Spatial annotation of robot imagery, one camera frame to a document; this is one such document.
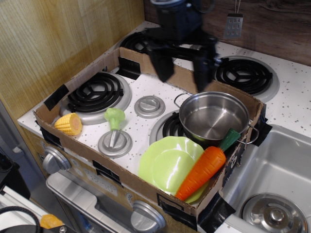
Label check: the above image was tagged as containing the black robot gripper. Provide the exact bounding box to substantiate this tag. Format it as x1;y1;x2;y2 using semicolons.
144;0;217;92

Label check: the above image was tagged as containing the orange toy carrot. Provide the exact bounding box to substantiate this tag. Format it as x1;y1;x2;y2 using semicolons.
175;128;241;201

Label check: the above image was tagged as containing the light green plastic plate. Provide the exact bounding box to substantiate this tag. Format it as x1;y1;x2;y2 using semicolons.
138;136;204;196

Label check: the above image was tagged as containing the back left black burner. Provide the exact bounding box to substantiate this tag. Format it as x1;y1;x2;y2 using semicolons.
120;32;148;54

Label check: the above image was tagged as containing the silver stovetop knob centre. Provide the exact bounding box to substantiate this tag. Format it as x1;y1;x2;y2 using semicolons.
134;96;166;119

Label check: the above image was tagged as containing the silver stovetop knob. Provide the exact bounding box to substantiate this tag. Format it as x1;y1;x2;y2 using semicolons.
134;96;166;119
98;130;133;158

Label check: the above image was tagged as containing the hanging metal spatula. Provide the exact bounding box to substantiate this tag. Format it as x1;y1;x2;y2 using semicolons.
224;0;243;39

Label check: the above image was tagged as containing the stainless steel pot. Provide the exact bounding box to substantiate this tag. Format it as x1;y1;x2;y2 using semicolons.
174;91;259;148

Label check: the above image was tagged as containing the back right black burner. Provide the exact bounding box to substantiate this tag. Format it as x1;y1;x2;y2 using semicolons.
215;57;273;94

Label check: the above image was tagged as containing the front left black burner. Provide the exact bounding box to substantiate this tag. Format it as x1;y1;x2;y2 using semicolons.
67;73;124;113

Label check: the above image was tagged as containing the green toy broccoli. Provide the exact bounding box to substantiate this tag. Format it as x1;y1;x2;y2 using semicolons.
104;108;125;131

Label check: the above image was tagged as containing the silver stovetop knob front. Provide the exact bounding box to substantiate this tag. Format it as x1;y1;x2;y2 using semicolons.
98;130;133;158

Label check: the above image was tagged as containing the yellow toy corn cob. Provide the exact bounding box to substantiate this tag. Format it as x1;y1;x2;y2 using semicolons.
54;113;82;135

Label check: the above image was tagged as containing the brown cardboard fence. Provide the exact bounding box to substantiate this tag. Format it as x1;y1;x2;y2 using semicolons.
33;46;273;232

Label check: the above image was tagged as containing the silver sink basin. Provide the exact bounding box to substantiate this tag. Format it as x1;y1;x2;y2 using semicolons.
218;125;311;233

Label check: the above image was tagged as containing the silver oven knob right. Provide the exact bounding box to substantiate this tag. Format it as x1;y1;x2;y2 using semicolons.
130;200;166;233

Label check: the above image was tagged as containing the silver oven knob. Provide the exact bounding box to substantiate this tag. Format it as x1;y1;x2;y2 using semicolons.
130;200;166;233
42;146;71;174

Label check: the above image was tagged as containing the silver oven knob left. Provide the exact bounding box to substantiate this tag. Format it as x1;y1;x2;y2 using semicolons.
42;146;71;174

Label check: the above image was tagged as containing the silver sink drain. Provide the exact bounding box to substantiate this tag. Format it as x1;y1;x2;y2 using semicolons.
240;193;309;233

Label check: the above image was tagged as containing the orange object bottom left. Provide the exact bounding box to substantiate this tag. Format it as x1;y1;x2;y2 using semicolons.
40;214;64;229

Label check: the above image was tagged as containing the silver oven door handle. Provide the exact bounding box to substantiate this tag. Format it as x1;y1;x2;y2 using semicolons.
46;173;131;233

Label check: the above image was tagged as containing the black cable bottom left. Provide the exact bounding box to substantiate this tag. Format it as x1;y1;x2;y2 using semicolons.
0;206;41;233

